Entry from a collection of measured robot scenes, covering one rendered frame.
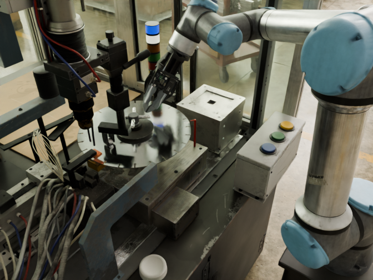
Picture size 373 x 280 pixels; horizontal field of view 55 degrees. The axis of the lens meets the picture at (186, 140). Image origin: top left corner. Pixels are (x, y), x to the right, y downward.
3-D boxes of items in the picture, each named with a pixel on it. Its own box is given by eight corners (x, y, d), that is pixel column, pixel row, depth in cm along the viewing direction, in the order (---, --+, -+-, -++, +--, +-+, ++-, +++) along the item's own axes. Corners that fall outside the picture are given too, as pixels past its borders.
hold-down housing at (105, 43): (122, 101, 95) (112, 25, 82) (134, 107, 92) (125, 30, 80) (105, 109, 92) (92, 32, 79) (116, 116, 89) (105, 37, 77)
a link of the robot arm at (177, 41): (174, 27, 101) (200, 41, 103) (167, 42, 102) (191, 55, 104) (175, 31, 94) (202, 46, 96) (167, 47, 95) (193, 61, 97)
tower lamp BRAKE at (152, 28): (151, 29, 121) (151, 20, 119) (162, 31, 119) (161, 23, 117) (142, 33, 118) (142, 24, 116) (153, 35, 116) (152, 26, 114)
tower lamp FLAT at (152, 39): (152, 38, 123) (151, 29, 121) (162, 40, 121) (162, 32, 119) (143, 42, 120) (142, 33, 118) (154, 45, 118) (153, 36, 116)
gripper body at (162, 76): (146, 86, 98) (167, 47, 94) (148, 78, 106) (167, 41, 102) (171, 99, 100) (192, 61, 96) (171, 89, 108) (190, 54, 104)
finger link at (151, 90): (135, 113, 103) (149, 85, 100) (136, 106, 109) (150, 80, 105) (145, 118, 104) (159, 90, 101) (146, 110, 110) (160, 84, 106)
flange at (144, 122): (161, 128, 106) (161, 121, 104) (134, 146, 99) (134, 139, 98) (135, 115, 111) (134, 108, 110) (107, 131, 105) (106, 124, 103)
